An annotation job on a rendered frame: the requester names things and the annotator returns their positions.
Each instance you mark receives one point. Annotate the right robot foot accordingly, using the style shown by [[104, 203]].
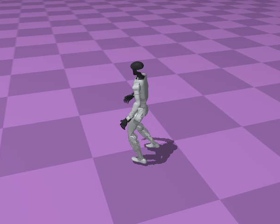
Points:
[[156, 145]]

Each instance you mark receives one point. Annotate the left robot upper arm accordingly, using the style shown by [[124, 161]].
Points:
[[136, 90]]

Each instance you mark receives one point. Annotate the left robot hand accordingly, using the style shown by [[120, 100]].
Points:
[[124, 123]]

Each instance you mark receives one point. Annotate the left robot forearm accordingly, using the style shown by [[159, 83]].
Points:
[[133, 111]]

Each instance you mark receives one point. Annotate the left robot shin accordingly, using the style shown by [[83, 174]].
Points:
[[136, 146]]

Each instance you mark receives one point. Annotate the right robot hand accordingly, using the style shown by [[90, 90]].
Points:
[[128, 97]]

